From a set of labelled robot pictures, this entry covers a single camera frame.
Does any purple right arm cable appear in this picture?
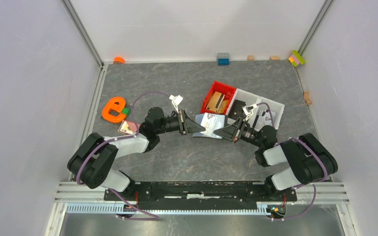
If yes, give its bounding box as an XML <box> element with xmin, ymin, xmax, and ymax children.
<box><xmin>257</xmin><ymin>102</ymin><xmax>330</xmax><ymax>222</ymax></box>

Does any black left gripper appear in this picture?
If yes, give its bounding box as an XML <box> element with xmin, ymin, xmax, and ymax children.
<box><xmin>156</xmin><ymin>109</ymin><xmax>205</xmax><ymax>135</ymax></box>

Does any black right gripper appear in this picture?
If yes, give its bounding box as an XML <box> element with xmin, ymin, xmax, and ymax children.
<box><xmin>213</xmin><ymin>117</ymin><xmax>263</xmax><ymax>148</ymax></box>

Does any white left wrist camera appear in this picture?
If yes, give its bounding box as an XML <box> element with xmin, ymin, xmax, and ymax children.
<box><xmin>169</xmin><ymin>95</ymin><xmax>183</xmax><ymax>112</ymax></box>

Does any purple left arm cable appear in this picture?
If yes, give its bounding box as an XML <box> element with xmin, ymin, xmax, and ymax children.
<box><xmin>75</xmin><ymin>91</ymin><xmax>171</xmax><ymax>186</ymax></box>

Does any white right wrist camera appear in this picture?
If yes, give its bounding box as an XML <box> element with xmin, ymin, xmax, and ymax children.
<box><xmin>242</xmin><ymin>104</ymin><xmax>258</xmax><ymax>122</ymax></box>

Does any blue grey lego block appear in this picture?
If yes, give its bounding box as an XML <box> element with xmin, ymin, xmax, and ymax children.
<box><xmin>217</xmin><ymin>53</ymin><xmax>230</xmax><ymax>66</ymax></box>

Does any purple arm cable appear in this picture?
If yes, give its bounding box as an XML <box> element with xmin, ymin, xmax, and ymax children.
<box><xmin>75</xmin><ymin>91</ymin><xmax>171</xmax><ymax>186</ymax></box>
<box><xmin>257</xmin><ymin>102</ymin><xmax>330</xmax><ymax>222</ymax></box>

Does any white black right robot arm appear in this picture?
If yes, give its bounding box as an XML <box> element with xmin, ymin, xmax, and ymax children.
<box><xmin>214</xmin><ymin>118</ymin><xmax>338</xmax><ymax>201</ymax></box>

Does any red plastic bin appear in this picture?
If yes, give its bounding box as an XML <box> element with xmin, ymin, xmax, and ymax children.
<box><xmin>200</xmin><ymin>81</ymin><xmax>236</xmax><ymax>115</ymax></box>

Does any white VIP credit card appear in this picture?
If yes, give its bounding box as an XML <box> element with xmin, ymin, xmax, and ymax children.
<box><xmin>200</xmin><ymin>113</ymin><xmax>225</xmax><ymax>139</ymax></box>

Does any curved wooden arch block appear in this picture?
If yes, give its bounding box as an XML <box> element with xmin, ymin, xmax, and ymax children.
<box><xmin>303</xmin><ymin>91</ymin><xmax>312</xmax><ymax>106</ymax></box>

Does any pink wooden block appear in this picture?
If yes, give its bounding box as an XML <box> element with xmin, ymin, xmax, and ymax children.
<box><xmin>118</xmin><ymin>120</ymin><xmax>140</xmax><ymax>135</ymax></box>

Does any stack of gold credit cards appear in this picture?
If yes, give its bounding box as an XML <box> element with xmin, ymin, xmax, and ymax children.
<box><xmin>206</xmin><ymin>91</ymin><xmax>229</xmax><ymax>114</ymax></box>

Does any orange round toy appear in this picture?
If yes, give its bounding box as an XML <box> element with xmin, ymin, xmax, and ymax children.
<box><xmin>113</xmin><ymin>57</ymin><xmax>125</xmax><ymax>64</ymax></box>

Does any white plastic bin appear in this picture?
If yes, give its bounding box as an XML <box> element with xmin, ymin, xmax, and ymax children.
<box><xmin>225</xmin><ymin>88</ymin><xmax>261</xmax><ymax>124</ymax></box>
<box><xmin>254</xmin><ymin>97</ymin><xmax>285</xmax><ymax>130</ymax></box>

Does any green pink lego stack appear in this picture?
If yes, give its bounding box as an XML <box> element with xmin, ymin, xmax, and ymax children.
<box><xmin>288</xmin><ymin>50</ymin><xmax>306</xmax><ymax>67</ymax></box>

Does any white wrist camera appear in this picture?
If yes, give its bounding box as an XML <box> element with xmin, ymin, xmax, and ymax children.
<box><xmin>242</xmin><ymin>104</ymin><xmax>258</xmax><ymax>122</ymax></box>
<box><xmin>169</xmin><ymin>95</ymin><xmax>183</xmax><ymax>112</ymax></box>

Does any orange letter toy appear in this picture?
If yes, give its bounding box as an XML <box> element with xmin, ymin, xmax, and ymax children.
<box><xmin>102</xmin><ymin>97</ymin><xmax>127</xmax><ymax>124</ymax></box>

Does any green lego brick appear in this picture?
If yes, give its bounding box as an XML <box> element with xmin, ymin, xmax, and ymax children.
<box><xmin>121</xmin><ymin>107</ymin><xmax>130</xmax><ymax>116</ymax></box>

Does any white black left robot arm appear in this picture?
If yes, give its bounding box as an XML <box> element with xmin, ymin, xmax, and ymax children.
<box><xmin>67</xmin><ymin>107</ymin><xmax>205</xmax><ymax>200</ymax></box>

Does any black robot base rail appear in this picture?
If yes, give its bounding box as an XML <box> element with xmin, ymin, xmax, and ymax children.
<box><xmin>120</xmin><ymin>181</ymin><xmax>297</xmax><ymax>210</ymax></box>

